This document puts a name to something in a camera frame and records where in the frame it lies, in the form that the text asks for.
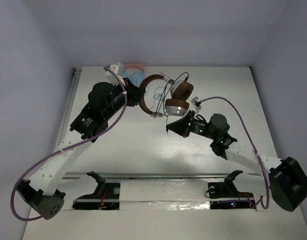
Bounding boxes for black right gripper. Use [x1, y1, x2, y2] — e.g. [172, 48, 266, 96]
[166, 110, 218, 141]

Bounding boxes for brown silver headphones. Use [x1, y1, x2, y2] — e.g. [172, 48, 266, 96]
[139, 74, 194, 118]

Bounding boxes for thin black headphone cable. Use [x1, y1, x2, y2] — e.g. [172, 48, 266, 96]
[153, 72, 190, 136]

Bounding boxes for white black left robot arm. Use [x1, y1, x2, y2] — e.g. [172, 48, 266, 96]
[16, 78, 145, 220]

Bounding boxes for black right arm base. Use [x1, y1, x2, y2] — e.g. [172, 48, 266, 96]
[204, 170, 257, 210]

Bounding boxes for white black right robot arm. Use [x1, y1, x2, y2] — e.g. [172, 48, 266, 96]
[166, 110, 307, 212]

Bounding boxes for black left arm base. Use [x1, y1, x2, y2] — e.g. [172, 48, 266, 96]
[72, 171, 121, 211]

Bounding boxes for blue pink headphones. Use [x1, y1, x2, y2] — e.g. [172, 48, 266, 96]
[122, 63, 145, 87]

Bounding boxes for thin blue headphone cable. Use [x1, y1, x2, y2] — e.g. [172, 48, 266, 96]
[143, 82, 169, 108]

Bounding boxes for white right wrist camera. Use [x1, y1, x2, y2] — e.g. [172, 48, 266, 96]
[191, 96, 202, 115]

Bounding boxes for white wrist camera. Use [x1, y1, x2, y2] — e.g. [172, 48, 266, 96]
[191, 96, 202, 115]
[104, 62, 125, 86]

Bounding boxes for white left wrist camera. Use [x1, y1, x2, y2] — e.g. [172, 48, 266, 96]
[104, 62, 125, 86]

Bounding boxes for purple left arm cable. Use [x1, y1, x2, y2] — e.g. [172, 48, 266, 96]
[10, 65, 128, 222]

